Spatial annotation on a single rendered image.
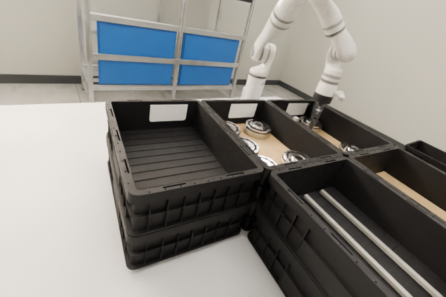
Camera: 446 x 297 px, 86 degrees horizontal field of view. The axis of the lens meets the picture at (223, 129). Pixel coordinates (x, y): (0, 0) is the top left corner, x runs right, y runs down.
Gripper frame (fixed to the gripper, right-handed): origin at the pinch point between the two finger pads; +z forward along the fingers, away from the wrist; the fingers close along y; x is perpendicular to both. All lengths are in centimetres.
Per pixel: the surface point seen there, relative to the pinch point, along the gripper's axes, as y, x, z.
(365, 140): 5.7, 20.4, -2.8
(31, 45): -71, -284, 43
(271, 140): 22.1, -12.7, 3.5
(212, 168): 51, -24, 4
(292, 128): 21.9, -7.1, -3.8
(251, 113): 14.4, -24.2, -1.3
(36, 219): 79, -56, 17
